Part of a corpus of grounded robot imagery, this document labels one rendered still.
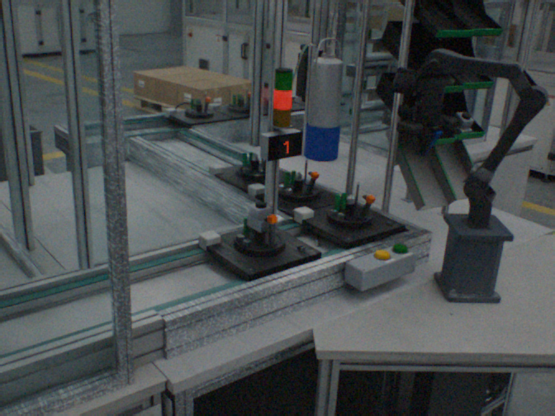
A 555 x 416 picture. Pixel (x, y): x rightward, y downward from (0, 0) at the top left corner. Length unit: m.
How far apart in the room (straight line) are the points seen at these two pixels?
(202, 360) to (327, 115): 1.57
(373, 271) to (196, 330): 0.50
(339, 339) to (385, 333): 0.12
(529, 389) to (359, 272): 1.55
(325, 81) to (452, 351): 1.50
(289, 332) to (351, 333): 0.15
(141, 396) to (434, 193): 1.14
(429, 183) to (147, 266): 0.94
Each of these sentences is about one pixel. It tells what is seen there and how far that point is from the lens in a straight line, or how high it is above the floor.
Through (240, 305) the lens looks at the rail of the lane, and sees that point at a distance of 1.50.
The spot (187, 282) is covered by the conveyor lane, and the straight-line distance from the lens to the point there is 1.63.
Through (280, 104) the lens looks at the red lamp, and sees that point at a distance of 1.74.
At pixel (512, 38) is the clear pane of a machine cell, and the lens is 5.87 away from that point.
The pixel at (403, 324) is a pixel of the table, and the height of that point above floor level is 0.86.
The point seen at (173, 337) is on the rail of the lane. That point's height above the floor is 0.91.
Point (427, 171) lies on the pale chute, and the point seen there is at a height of 1.08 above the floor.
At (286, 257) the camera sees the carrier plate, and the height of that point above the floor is 0.97.
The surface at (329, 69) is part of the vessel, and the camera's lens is 2.72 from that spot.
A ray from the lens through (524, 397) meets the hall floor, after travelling 2.99.
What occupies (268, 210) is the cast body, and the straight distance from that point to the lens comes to 1.65.
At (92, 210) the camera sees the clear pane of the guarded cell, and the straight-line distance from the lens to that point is 1.18.
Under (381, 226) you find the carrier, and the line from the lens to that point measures 1.89.
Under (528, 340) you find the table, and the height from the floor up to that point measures 0.86.
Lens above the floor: 1.70
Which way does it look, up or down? 22 degrees down
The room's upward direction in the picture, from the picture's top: 3 degrees clockwise
